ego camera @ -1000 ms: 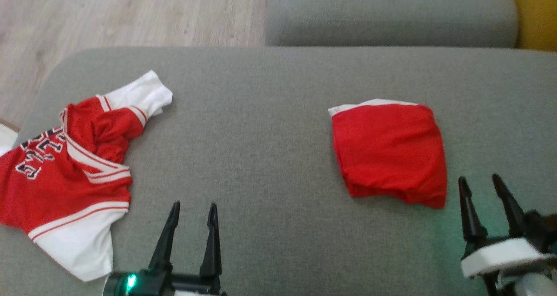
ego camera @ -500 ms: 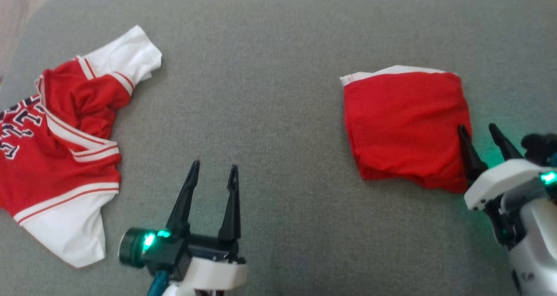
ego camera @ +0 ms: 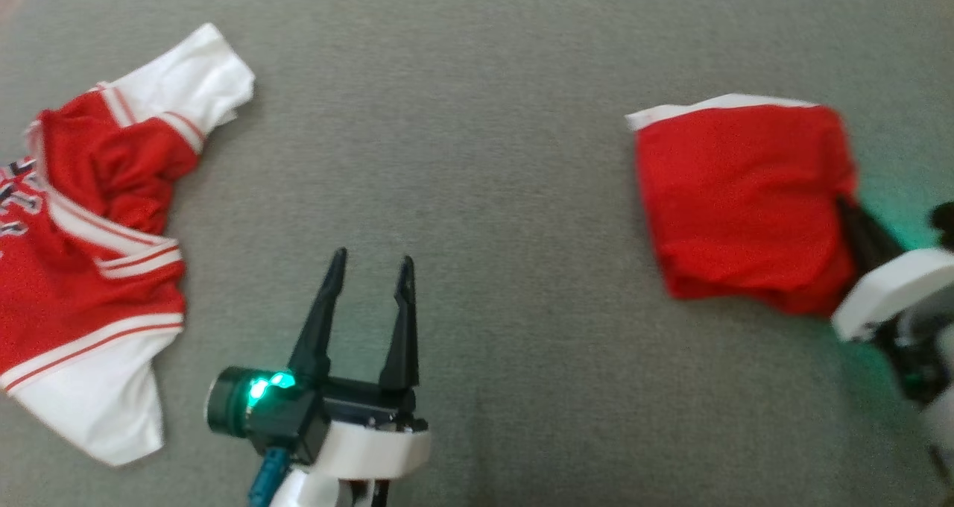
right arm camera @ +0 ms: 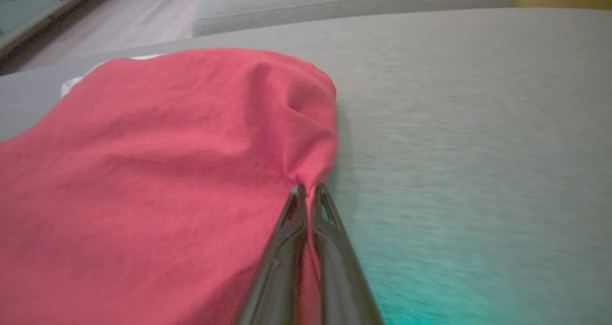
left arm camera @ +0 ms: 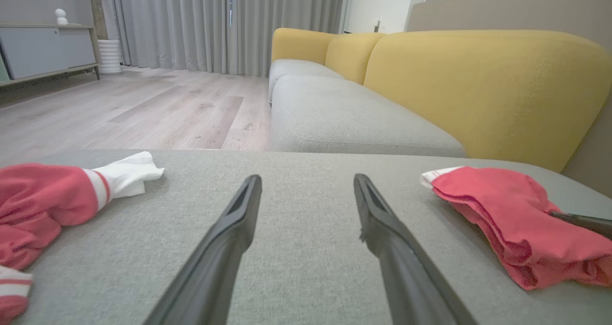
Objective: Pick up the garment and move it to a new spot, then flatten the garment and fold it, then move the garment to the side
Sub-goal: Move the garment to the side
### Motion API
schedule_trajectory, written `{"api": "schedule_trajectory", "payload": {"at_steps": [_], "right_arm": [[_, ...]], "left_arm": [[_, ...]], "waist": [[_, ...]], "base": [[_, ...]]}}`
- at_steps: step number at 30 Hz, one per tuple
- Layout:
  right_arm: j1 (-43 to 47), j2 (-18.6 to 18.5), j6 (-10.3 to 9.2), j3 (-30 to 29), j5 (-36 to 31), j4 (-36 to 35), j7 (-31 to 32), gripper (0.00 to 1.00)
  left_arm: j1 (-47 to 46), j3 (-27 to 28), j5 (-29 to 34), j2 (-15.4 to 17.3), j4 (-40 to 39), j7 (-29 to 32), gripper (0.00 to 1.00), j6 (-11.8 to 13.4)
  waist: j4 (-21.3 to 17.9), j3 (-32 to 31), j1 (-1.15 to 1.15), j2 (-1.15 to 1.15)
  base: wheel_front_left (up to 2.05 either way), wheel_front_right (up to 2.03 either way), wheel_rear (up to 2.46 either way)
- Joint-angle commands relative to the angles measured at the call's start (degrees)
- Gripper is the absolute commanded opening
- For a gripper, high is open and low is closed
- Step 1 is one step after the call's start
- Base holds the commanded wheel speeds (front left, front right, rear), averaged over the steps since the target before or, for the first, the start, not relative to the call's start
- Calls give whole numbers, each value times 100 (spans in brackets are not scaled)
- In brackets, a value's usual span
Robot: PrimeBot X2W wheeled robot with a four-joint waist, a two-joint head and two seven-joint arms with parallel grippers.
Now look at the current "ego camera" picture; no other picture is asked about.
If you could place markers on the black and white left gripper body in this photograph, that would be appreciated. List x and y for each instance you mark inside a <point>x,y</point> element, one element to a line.
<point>373,440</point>

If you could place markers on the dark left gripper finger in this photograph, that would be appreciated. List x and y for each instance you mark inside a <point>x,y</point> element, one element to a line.
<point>402,335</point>
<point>317,328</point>

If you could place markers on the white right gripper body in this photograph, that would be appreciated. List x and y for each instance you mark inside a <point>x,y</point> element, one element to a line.
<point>894,291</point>

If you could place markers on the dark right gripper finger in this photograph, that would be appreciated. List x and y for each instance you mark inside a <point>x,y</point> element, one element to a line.
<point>850,238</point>
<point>883,242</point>

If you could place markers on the red shorts with white band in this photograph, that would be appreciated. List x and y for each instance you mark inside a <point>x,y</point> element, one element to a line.
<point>745,201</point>

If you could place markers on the red and white jersey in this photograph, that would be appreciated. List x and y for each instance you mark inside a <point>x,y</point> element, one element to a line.
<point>82,283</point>

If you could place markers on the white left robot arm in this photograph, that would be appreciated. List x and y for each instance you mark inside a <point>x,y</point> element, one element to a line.
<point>305,493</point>

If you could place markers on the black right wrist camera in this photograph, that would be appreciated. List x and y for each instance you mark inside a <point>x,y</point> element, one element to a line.
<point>945,224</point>

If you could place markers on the left wrist camera with green light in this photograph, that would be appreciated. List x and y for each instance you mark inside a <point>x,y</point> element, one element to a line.
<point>246,406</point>

